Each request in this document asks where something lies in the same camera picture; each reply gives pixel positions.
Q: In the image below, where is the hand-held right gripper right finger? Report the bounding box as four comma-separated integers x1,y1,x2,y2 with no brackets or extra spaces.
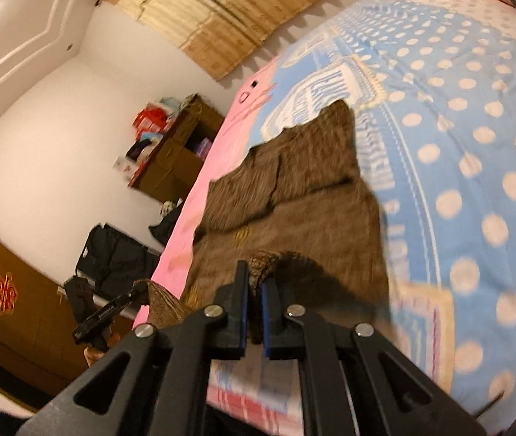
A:
260,278,488,436

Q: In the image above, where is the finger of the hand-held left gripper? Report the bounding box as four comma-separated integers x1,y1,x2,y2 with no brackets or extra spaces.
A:
115,282,152,313

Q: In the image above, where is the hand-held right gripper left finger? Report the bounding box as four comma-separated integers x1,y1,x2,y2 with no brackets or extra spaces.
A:
16,260,250,436

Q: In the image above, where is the brown knit sweater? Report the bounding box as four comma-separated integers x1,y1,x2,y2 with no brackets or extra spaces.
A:
133,99,392,341

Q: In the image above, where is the black luggage rack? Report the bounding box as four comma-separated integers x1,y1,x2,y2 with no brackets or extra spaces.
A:
75,225,161,287

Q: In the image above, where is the brown wooden door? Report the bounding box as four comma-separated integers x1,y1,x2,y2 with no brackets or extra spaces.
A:
0,220,136,400

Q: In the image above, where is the black cloth bag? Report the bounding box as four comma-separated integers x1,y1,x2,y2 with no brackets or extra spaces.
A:
149,202,186,241

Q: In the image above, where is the red knot ornament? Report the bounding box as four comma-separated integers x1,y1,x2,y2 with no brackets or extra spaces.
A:
0,271,17,315

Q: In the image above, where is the brown wooden desk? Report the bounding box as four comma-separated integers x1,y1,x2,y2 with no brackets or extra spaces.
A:
128,100,226,203

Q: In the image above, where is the dark purple cloth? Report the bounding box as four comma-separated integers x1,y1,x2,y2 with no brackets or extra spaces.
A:
128,140,154,160

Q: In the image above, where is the red gift box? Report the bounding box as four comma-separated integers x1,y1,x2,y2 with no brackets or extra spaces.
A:
133,106,168,130

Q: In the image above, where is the pink and blue printed blanket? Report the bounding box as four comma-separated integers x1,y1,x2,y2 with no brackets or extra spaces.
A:
133,0,516,436

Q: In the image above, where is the beige patterned curtain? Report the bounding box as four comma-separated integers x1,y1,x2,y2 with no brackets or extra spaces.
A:
96,0,331,82

